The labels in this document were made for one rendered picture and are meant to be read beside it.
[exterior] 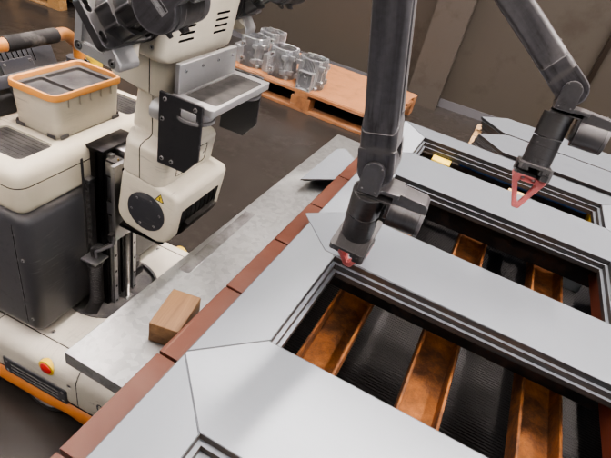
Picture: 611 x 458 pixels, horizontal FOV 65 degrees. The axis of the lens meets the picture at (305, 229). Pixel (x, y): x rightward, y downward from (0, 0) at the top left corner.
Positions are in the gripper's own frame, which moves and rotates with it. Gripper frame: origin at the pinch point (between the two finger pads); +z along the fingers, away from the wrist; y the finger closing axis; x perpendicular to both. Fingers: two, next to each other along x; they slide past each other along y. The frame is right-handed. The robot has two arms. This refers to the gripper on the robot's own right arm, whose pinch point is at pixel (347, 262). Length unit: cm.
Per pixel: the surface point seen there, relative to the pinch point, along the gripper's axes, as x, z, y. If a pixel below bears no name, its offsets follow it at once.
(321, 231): 8.4, 1.8, 6.0
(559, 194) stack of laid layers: -42, 18, 75
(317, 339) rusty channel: -0.6, 15.7, -9.2
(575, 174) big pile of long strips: -46, 21, 94
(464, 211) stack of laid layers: -17.3, 11.9, 42.7
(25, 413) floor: 71, 80, -41
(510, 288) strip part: -31.1, 3.1, 15.3
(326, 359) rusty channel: -4.3, 14.7, -12.7
